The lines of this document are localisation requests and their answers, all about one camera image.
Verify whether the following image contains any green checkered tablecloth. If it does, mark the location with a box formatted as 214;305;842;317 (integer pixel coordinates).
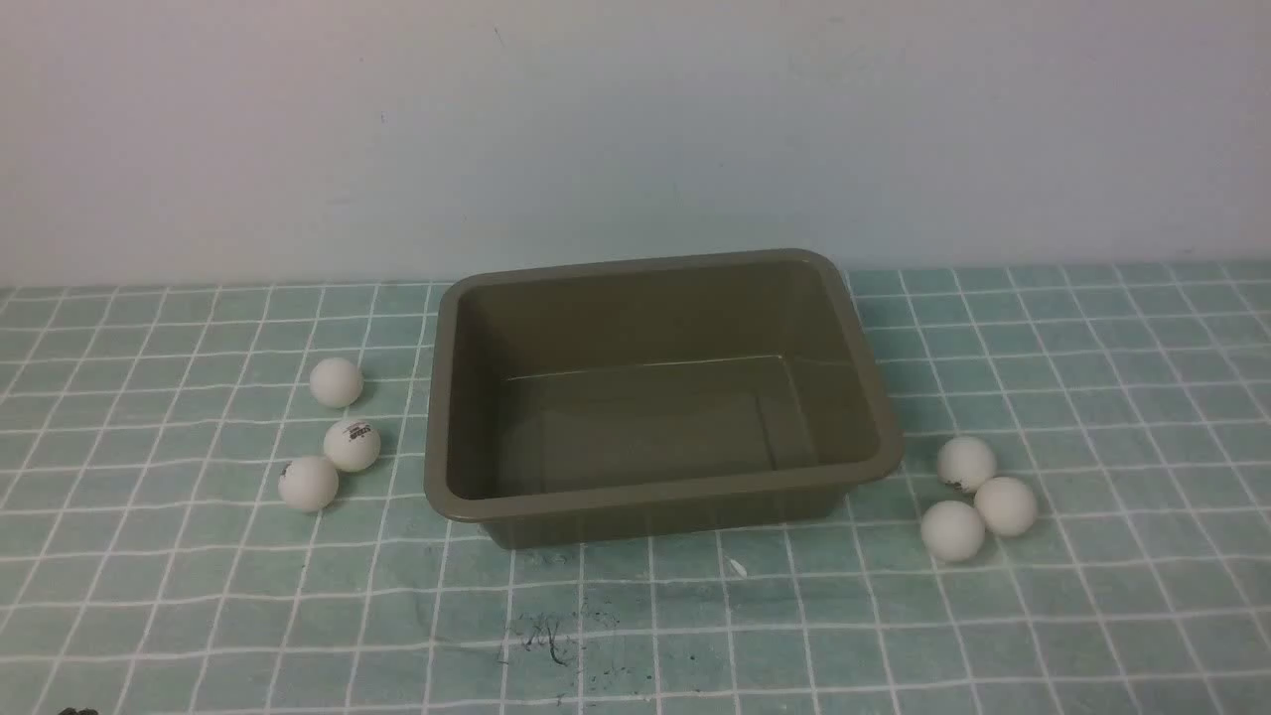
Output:
1;258;1270;714

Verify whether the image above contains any olive plastic bin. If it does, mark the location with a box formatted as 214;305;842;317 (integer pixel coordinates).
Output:
423;248;905;549

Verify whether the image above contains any white ping-pong ball with logo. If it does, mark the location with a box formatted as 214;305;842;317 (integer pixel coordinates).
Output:
322;418;383;474

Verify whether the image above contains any white ping-pong ball with mark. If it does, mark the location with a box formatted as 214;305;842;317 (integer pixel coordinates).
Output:
935;436;998;495

